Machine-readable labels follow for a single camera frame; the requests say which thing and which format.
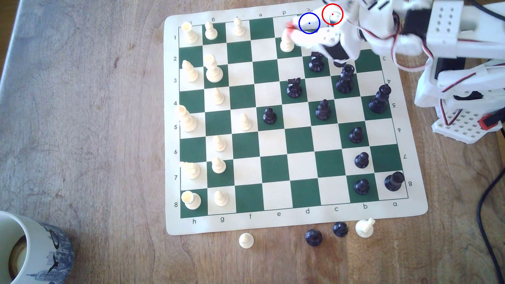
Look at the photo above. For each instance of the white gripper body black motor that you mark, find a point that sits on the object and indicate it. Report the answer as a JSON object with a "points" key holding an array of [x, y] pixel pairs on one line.
{"points": [[332, 51]]}

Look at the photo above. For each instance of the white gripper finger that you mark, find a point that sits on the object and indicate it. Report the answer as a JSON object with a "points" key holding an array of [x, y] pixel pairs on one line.
{"points": [[335, 17]]}

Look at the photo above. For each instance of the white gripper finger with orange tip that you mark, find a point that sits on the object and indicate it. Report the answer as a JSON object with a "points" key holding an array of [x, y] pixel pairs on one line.
{"points": [[315, 39]]}

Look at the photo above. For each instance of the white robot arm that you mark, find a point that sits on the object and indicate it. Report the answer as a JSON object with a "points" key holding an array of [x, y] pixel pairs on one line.
{"points": [[446, 23]]}

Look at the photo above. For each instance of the black chess knight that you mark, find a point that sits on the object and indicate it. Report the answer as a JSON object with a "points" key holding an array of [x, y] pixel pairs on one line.
{"points": [[294, 90], [316, 64]]}

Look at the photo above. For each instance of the white chess bishop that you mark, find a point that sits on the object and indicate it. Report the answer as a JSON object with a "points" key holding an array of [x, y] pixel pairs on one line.
{"points": [[190, 74], [287, 46]]}

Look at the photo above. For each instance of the black chess pawn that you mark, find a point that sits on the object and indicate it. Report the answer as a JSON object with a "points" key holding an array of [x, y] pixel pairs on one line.
{"points": [[340, 230], [313, 238], [356, 136], [361, 187], [270, 117], [361, 161], [340, 63]]}

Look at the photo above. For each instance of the black chess queen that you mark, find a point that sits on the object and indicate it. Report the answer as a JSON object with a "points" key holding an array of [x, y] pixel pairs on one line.
{"points": [[345, 83]]}

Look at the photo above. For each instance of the black chess bishop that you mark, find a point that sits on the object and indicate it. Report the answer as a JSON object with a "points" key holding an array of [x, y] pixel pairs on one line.
{"points": [[323, 112]]}

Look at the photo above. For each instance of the black chess king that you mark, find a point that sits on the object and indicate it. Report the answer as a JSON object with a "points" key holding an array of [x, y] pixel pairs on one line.
{"points": [[378, 102]]}

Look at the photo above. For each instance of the white chess pawn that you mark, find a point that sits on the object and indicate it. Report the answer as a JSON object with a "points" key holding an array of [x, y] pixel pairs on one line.
{"points": [[218, 167], [221, 199], [211, 33], [246, 241], [245, 124], [219, 145], [217, 98], [239, 30]]}

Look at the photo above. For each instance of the white chess queen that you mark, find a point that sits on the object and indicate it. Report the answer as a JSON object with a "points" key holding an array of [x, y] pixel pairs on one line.
{"points": [[214, 73]]}

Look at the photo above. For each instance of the white chess rook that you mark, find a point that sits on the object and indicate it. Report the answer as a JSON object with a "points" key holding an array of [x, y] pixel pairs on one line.
{"points": [[192, 201], [190, 35]]}

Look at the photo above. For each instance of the green white chess board mat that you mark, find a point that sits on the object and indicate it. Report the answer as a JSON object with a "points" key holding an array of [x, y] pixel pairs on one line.
{"points": [[272, 165]]}

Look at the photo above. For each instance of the white chess king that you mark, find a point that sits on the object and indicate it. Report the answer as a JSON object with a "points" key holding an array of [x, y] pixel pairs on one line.
{"points": [[187, 122]]}

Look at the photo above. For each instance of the black chess rook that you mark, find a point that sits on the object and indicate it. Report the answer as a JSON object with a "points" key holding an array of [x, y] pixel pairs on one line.
{"points": [[393, 182]]}

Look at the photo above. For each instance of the white chess knight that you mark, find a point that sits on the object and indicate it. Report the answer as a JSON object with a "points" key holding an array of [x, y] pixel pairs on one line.
{"points": [[191, 170], [363, 228]]}

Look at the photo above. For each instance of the orange clamp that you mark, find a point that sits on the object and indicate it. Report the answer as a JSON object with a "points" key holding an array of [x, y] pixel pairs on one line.
{"points": [[488, 121]]}

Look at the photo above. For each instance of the white mug with skyline print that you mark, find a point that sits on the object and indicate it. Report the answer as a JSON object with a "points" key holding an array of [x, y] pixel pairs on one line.
{"points": [[39, 244]]}

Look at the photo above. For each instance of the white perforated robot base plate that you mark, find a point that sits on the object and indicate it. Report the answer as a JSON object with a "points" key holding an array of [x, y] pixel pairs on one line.
{"points": [[467, 128]]}

